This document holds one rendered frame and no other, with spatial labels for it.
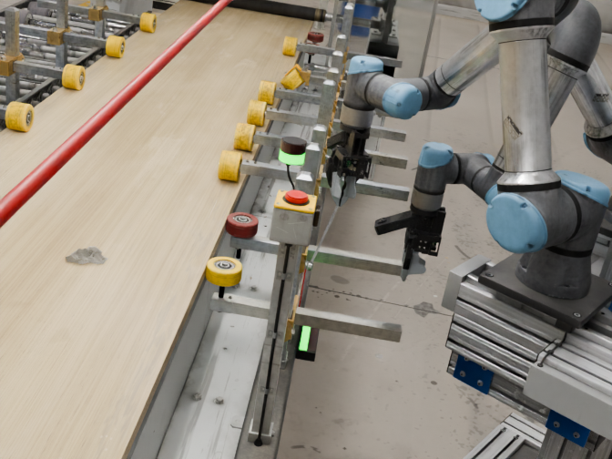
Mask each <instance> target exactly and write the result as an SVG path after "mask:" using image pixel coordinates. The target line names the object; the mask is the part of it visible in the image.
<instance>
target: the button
mask: <svg viewBox="0 0 612 459"><path fill-rule="evenodd" d="M285 199H286V200H288V201H289V202H291V203H296V204H302V203H305V202H307V201H308V195H307V194H306V193H304V192H302V191H299V190H290V191H288V192H286V193H285Z"/></svg>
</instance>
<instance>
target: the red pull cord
mask: <svg viewBox="0 0 612 459"><path fill-rule="evenodd" d="M231 1H232V0H219V1H218V2H217V3H216V4H215V5H214V6H212V7H211V8H210V10H209V11H208V12H207V13H206V14H205V15H203V16H202V17H201V18H200V19H199V20H198V21H197V22H196V23H195V24H194V25H192V26H191V27H190V28H189V29H188V30H187V31H186V32H185V33H184V34H182V35H181V36H180V37H179V38H178V39H177V40H176V41H175V42H174V43H172V44H171V45H170V46H169V47H168V48H167V49H166V50H165V51H164V52H162V53H161V54H160V55H159V56H158V57H157V58H156V59H155V60H154V61H152V62H151V63H150V64H149V65H148V66H147V67H146V68H145V69H144V70H142V71H141V72H140V73H139V74H138V75H137V76H136V77H135V78H134V79H132V80H131V81H130V82H129V83H128V84H127V85H126V86H125V87H124V88H122V89H121V90H120V91H119V92H118V93H117V94H116V95H115V96H114V97H112V98H111V99H110V100H109V101H108V102H107V103H106V104H105V105H104V106H103V107H102V108H100V109H99V110H98V112H97V113H96V114H95V115H94V116H92V117H91V118H90V119H89V120H88V121H87V122H86V123H85V124H84V125H82V126H81V127H80V128H79V129H78V130H77V131H76V132H75V133H74V134H72V135H71V136H70V137H69V138H68V139H67V140H66V141H65V142H64V143H62V144H61V145H60V146H59V147H58V148H57V149H56V150H55V151H54V152H52V153H51V154H50V155H49V156H48V157H47V158H46V159H45V160H44V161H42V162H41V163H40V164H39V165H38V166H37V167H36V168H35V169H34V170H32V171H31V172H30V173H29V174H28V175H27V176H26V177H25V178H24V179H22V180H21V181H20V182H19V183H18V184H17V185H16V186H15V187H14V188H13V189H11V190H10V191H9V192H8V193H7V194H6V195H5V196H4V197H3V198H1V199H0V229H1V228H2V227H3V226H4V225H5V224H6V223H7V222H8V221H9V220H10V219H11V218H12V217H13V216H14V215H15V214H16V213H17V212H18V211H19V210H20V209H21V208H22V207H23V206H24V205H25V204H26V203H27V202H28V201H29V200H30V199H31V198H32V197H33V196H34V195H35V194H36V193H37V192H38V191H39V190H40V189H41V188H42V187H43V186H44V185H45V184H46V183H47V182H48V181H49V180H50V179H51V178H52V177H53V176H54V175H55V174H56V173H57V172H58V171H59V170H60V169H61V168H62V167H63V166H64V165H65V164H66V163H67V162H68V161H69V160H70V159H71V158H72V157H73V156H74V155H75V154H76V153H77V152H78V151H79V150H80V149H81V148H82V147H83V146H84V145H85V144H86V143H87V142H88V141H89V140H90V139H91V138H92V137H93V136H94V135H95V134H96V133H97V132H98V131H100V130H101V129H102V128H103V127H104V126H105V125H106V124H107V123H108V122H109V121H110V120H111V119H112V118H113V117H114V116H115V115H116V114H117V113H118V112H119V111H120V110H121V109H122V108H123V107H124V106H125V105H126V104H127V103H128V102H129V101H130V100H131V99H132V98H133V97H134V96H135V95H136V94H137V93H138V92H139V91H140V90H141V89H142V88H143V87H144V86H145V85H146V84H147V83H148V82H150V81H151V80H152V79H153V78H154V77H155V76H156V75H157V74H158V73H159V72H160V71H161V70H162V69H163V68H164V67H165V66H166V65H167V64H168V63H169V62H170V61H171V60H172V59H173V58H174V57H175V56H176V55H177V54H178V53H179V52H180V51H181V50H182V49H183V48H184V47H185V46H186V45H187V44H188V43H189V42H190V41H191V40H192V39H193V38H194V37H195V36H196V35H197V34H198V33H200V32H201V31H202V30H203V29H204V28H205V27H206V26H207V25H208V24H209V23H210V22H211V21H212V20H213V19H214V18H215V17H216V16H217V15H218V14H219V13H220V12H221V11H222V10H223V9H224V8H225V7H226V6H227V5H228V4H229V3H230V2H231Z"/></svg>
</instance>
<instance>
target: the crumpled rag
mask: <svg viewBox="0 0 612 459"><path fill-rule="evenodd" d="M101 253H102V251H101V250H100V249H99V248H97V247H95V246H89V247H88V248H87V249H86V248H84V249H78V250H76V251H74V252H73V253H71V254H70V255H69V256H66V260H67V262H71V263H72V262H73V263H74V262H75V263H78V264H84V263H85V264H86V263H91V262H92V263H96V264H100V263H101V264H103V263H105V262H106V260H108V258H107V257H104V256H103V255H102V254H101Z"/></svg>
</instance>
